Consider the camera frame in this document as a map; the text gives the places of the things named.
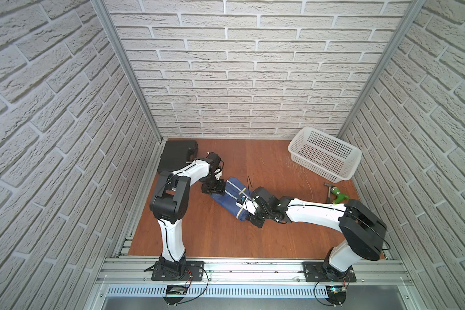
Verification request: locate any controller board with cables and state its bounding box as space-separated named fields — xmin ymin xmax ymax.
xmin=313 ymin=275 xmax=347 ymax=307
xmin=164 ymin=268 xmax=210 ymax=306

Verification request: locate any green toy drill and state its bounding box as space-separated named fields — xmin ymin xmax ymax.
xmin=331 ymin=187 xmax=349 ymax=204

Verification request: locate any right controller board with cables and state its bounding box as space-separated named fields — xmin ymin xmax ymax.
xmin=313 ymin=275 xmax=347 ymax=307

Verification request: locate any black plastic tool case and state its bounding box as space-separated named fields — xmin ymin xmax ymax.
xmin=157 ymin=140 xmax=198 ymax=174

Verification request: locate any aluminium front rail frame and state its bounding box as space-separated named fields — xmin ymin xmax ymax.
xmin=85 ymin=257 xmax=425 ymax=309

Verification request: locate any aluminium corner post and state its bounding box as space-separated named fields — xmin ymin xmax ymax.
xmin=92 ymin=0 xmax=164 ymax=143
xmin=337 ymin=0 xmax=426 ymax=139

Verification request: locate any white perforated plastic basket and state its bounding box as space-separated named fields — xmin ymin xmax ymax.
xmin=288 ymin=127 xmax=362 ymax=183

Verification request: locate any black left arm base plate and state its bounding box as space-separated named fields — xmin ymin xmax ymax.
xmin=151 ymin=260 xmax=205 ymax=282

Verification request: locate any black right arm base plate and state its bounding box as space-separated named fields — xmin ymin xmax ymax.
xmin=302 ymin=261 xmax=357 ymax=283

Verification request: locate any hammer with dark handle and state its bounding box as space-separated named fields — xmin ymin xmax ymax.
xmin=324 ymin=183 xmax=334 ymax=204

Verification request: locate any blue plaid pillowcase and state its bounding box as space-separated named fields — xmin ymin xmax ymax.
xmin=211 ymin=177 xmax=257 ymax=222

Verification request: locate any left controller board with cables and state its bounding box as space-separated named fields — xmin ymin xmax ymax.
xmin=164 ymin=268 xmax=210 ymax=306

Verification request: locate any left aluminium corner post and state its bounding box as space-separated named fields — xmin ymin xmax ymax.
xmin=92 ymin=0 xmax=164 ymax=143

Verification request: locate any right aluminium corner post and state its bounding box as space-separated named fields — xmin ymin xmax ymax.
xmin=337 ymin=0 xmax=426 ymax=139

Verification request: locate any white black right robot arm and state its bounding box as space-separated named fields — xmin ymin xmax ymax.
xmin=239 ymin=187 xmax=387 ymax=280

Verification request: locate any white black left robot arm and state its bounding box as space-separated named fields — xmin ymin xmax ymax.
xmin=150 ymin=152 xmax=226 ymax=275

